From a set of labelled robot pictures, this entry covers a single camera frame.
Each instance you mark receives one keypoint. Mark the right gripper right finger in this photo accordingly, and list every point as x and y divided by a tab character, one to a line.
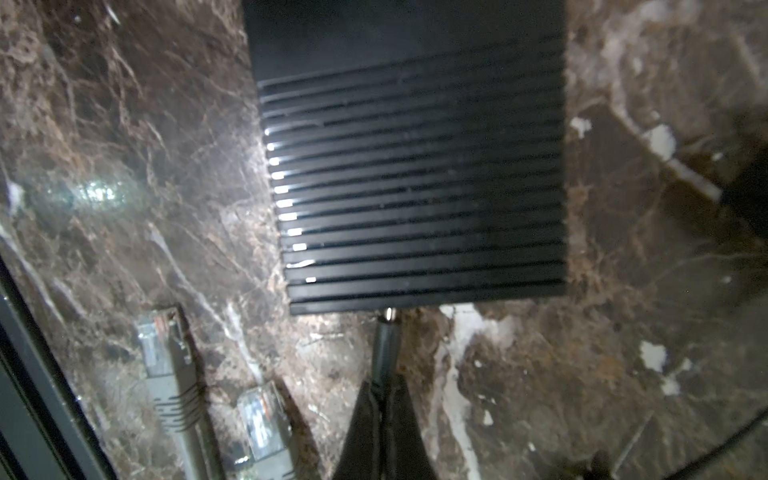
404	452

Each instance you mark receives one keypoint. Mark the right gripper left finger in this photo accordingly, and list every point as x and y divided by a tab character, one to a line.
360	458

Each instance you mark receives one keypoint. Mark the black power adapter with plug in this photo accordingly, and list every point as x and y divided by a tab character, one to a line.
386	347

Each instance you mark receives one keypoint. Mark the black front rail base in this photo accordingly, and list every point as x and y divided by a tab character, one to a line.
44	432

